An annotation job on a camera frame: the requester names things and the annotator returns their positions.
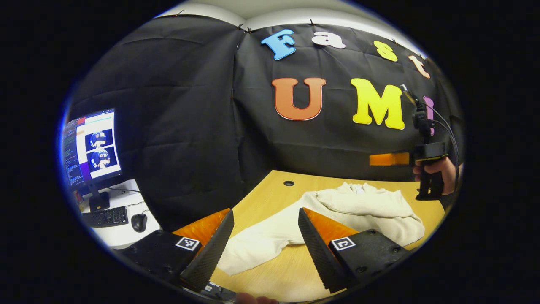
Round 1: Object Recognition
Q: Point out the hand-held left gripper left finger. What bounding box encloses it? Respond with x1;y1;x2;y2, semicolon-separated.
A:
120;208;235;293

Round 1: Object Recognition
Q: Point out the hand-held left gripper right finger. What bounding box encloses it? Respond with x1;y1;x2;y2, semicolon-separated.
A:
298;208;412;294

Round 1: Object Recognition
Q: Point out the cream sweatshirt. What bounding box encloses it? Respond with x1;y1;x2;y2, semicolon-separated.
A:
217;182;426;276

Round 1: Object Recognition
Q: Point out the black computer mouse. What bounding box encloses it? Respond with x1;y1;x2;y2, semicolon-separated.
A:
131;213;148;233

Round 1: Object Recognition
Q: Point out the white desk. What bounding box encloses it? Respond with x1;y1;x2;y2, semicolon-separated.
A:
75;179;163;250

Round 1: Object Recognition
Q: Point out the black keyboard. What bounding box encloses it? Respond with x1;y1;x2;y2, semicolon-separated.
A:
81;206;129;228

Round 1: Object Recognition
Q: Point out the black monitor stand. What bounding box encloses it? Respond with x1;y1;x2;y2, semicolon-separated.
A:
86;182;111;212

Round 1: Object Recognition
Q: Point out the black backdrop cloth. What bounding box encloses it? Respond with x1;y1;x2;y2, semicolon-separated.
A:
63;15;464;233

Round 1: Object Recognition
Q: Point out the computer monitor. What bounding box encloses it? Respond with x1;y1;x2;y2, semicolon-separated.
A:
61;109;124;188

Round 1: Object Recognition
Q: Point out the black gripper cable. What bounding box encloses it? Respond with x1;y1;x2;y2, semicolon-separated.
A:
424;101;461;190

